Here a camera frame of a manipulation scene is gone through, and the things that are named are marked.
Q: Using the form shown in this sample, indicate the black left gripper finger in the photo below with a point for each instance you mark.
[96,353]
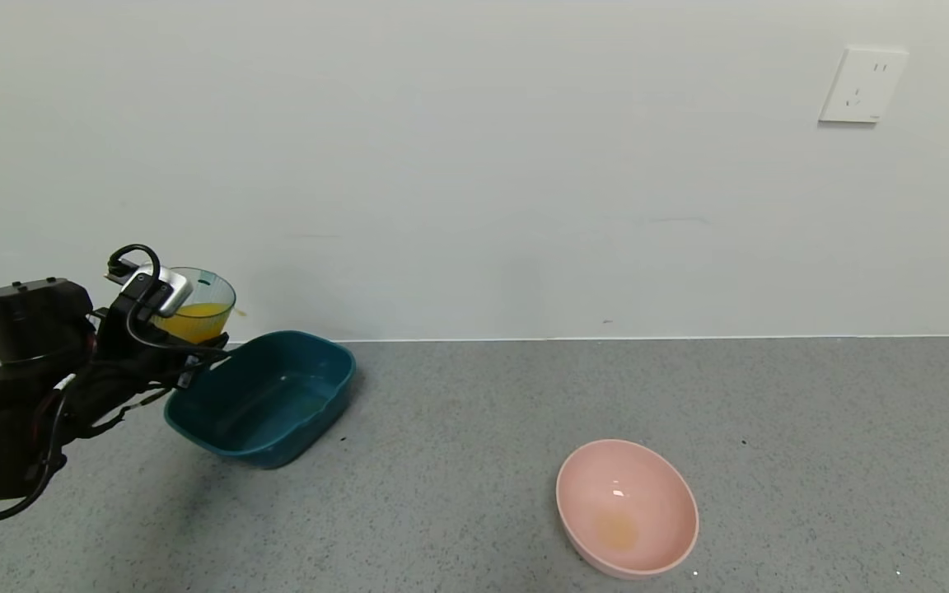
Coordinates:
[209,343]

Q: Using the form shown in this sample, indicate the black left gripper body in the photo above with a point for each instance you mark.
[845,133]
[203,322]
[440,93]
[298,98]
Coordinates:
[191,365]

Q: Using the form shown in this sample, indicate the orange juice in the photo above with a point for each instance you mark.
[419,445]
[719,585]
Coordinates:
[203,319]

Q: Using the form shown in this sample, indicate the clear ribbed plastic cup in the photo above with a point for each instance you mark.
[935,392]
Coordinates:
[215,288]

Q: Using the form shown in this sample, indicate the pink bowl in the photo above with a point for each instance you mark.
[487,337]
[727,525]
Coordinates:
[627,502]

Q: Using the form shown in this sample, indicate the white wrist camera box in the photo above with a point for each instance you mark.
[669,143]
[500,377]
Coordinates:
[165,290]

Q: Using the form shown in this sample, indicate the white wall socket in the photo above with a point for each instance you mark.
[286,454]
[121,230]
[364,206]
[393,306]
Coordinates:
[862,86]

